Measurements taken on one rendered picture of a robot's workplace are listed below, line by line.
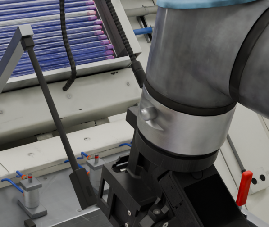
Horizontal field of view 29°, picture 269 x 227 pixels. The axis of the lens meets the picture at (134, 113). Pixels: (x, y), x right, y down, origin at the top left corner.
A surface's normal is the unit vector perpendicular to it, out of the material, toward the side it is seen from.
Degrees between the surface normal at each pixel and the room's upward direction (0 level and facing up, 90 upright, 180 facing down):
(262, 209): 90
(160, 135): 107
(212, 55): 101
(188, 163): 139
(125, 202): 90
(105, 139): 43
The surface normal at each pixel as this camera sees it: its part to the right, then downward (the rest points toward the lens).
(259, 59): -0.57, 0.06
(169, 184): -0.78, 0.24
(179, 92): -0.39, 0.46
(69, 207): 0.02, -0.92
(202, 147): 0.26, 0.58
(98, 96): 0.44, -0.38
